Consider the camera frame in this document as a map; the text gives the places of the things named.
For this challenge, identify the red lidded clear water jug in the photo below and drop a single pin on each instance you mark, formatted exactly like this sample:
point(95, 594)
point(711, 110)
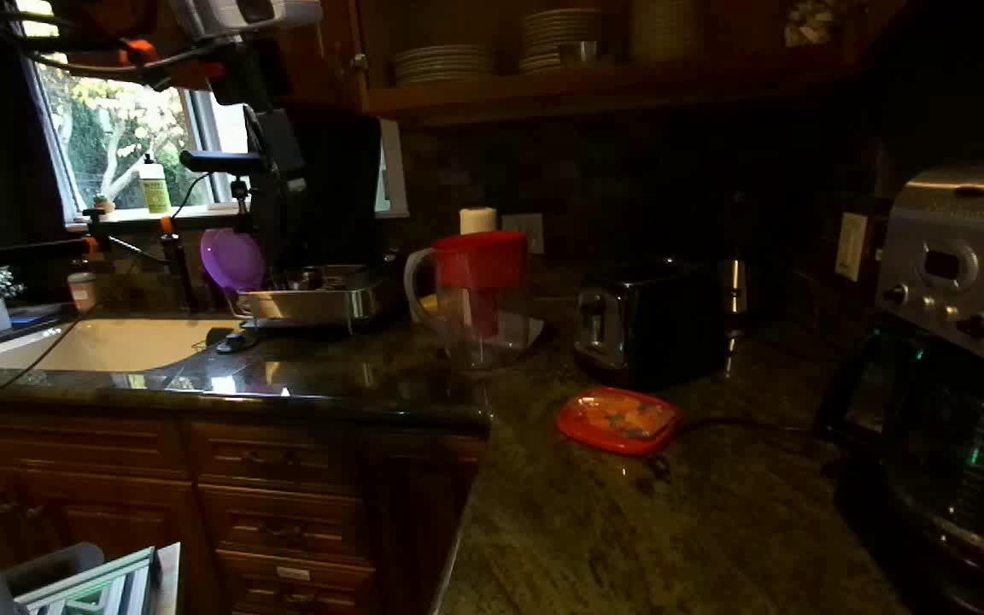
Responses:
point(473, 296)

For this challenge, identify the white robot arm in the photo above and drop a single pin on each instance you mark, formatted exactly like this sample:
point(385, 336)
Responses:
point(171, 45)

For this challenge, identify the white paper towel roll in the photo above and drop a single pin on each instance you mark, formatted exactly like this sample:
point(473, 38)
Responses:
point(477, 220)

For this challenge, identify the metal baking tray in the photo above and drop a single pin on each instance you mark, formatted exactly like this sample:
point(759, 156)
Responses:
point(339, 296)

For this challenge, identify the stack of white plates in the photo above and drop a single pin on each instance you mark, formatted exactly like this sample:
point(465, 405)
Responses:
point(442, 64)

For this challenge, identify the purple round plate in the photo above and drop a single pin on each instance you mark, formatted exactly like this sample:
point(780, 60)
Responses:
point(234, 258)

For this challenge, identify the wooden cabinet drawers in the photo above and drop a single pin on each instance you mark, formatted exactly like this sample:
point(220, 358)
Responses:
point(270, 517)

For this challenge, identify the green dish soap bottle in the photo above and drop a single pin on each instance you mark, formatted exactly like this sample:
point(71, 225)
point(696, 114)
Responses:
point(155, 187)

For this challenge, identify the silver black coffee maker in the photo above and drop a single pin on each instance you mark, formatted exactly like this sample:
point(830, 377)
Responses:
point(908, 408)

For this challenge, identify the black camera on stand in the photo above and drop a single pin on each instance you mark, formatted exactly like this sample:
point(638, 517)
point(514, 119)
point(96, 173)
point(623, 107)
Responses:
point(234, 164)

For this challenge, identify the white wall outlet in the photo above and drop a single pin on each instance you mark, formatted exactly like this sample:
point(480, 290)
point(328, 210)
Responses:
point(853, 245)

